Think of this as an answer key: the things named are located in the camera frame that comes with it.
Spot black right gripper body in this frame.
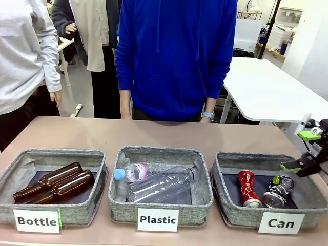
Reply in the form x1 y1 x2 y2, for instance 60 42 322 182
317 120 328 175

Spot crushed dark soda can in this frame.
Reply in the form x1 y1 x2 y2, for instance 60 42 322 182
263 175 294 209

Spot crushed red soda can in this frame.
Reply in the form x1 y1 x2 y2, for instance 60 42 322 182
238 170 262 208

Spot small water bottle blue cap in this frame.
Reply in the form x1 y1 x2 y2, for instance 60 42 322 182
113 162 159 183

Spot brown glass beer bottle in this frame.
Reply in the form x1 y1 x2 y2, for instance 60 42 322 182
27 169 95 205
12 161 83 202

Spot blue hoodie person right forearm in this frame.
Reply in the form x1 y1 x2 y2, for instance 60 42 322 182
119 89 133 117

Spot blue hoodie person left forearm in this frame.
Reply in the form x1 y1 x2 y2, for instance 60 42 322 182
204 97 218 113

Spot white sign reading Can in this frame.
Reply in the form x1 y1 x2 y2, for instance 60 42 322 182
257 211 306 235

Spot grey fabric basket can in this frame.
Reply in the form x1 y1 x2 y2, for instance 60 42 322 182
210 151 328 230

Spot grey fabric basket plastic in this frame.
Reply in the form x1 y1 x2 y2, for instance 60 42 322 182
108 145 215 228

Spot grey fabric basket bottle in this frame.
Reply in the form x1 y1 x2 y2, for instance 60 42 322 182
0 146 110 228

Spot grey sweatshirt person hand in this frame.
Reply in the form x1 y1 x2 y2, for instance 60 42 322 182
49 90 63 107

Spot large white table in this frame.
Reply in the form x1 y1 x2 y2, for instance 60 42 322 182
222 56 328 123

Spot clear stacked storage boxes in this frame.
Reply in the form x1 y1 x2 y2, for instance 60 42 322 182
269 24 294 48

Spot black tripod pole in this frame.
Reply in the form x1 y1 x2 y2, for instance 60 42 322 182
257 0 282 60

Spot white desk divider panel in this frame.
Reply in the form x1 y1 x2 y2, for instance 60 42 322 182
233 18 264 51

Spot large clear plastic bottle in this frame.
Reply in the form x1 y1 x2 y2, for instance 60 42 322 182
127 165 200 203

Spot white sign reading Plastic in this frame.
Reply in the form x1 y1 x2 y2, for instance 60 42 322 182
136 208 180 233

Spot person in blue hoodie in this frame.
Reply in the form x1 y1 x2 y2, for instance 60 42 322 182
115 0 238 123

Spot person in beige shirt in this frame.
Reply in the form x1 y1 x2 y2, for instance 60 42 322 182
51 0 121 120

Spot white sign reading Bottle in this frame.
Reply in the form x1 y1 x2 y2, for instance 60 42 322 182
13 207 62 233

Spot person in grey sweatshirt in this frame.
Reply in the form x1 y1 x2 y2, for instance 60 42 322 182
0 0 63 152

